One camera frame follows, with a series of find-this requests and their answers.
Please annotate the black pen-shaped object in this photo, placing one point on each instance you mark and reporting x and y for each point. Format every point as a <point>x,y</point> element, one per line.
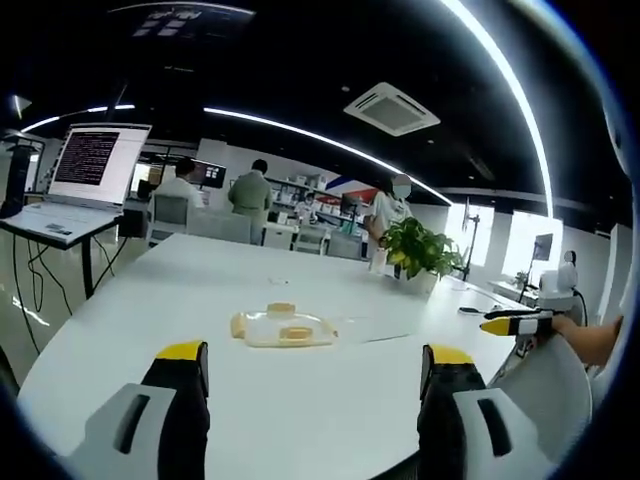
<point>471,310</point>

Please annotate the dark computer monitor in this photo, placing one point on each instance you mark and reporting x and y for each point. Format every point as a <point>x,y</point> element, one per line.
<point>210,175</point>

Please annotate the open white laptop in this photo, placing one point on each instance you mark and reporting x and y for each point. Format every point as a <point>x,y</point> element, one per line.
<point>95,170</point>

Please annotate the ceiling air conditioner vent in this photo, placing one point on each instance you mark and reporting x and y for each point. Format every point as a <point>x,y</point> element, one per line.
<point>391,109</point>

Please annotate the clear plastic bag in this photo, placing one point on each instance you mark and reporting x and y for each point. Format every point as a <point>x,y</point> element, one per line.
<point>285,327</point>

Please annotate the grey mesh office chair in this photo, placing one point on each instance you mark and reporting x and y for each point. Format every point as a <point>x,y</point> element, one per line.
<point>167,216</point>

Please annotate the short ceiling light strip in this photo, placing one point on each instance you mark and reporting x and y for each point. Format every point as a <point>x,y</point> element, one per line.
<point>75,116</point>

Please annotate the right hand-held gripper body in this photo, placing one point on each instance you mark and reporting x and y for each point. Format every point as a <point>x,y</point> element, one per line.
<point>557,290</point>

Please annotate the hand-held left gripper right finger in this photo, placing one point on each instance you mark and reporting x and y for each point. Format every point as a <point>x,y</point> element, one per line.
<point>450,400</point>

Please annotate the small monitor on stand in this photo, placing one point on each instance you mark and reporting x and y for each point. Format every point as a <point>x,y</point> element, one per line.
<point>544,246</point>

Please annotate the clear drink bottle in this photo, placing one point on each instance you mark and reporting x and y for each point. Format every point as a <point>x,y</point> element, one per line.
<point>378,260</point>

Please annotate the beige plastic buckle part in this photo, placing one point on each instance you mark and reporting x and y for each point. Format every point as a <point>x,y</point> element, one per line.
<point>295,334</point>
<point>281,310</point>

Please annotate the black-legged laptop stand table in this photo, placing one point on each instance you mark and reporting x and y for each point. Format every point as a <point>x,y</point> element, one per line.
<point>90,265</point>

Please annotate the green potted plant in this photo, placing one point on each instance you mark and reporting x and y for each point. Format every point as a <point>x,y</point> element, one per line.
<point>417,247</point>

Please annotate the white plant pot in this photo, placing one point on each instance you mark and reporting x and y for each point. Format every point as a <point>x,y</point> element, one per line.
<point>422,283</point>

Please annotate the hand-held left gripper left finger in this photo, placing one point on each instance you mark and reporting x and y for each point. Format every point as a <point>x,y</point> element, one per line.
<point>170,400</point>

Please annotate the long ceiling light strip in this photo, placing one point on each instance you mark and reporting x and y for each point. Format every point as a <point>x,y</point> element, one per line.
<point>320,142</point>

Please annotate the curved ceiling light strip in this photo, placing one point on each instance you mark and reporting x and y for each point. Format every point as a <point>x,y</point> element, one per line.
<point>525,100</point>

